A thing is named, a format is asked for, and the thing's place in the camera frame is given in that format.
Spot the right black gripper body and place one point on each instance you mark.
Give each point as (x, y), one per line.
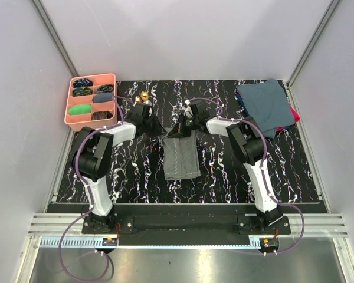
(186, 125)

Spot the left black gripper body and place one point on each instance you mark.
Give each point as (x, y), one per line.
(150, 125)

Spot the grey stitched cloth napkin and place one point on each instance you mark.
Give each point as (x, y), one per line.
(180, 159)

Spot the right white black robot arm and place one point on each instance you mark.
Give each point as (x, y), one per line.
(248, 145)

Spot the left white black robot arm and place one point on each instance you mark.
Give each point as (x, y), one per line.
(91, 158)

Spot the grey rolled cloth in tray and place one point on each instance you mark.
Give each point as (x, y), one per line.
(103, 98)

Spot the brown patterned roll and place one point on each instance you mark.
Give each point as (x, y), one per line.
(102, 115)

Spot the teal patterned roll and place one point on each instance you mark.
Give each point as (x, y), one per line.
(107, 88)

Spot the pink compartment organizer tray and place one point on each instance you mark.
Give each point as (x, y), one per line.
(91, 102)

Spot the green rolled cloth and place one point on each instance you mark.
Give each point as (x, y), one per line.
(80, 109)

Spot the yellow blue patterned roll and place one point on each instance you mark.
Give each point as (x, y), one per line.
(82, 91)

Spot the blue patterned roll top left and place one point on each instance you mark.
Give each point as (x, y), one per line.
(82, 82)

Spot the blue grey folded cloth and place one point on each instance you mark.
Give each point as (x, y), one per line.
(267, 104)

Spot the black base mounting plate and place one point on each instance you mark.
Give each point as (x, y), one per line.
(191, 222)

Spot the magenta folded cloth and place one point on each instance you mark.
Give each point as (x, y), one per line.
(296, 119)

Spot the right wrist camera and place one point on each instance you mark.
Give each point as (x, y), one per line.
(187, 109)

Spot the white slotted cable duct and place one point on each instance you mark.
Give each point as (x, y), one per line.
(163, 243)

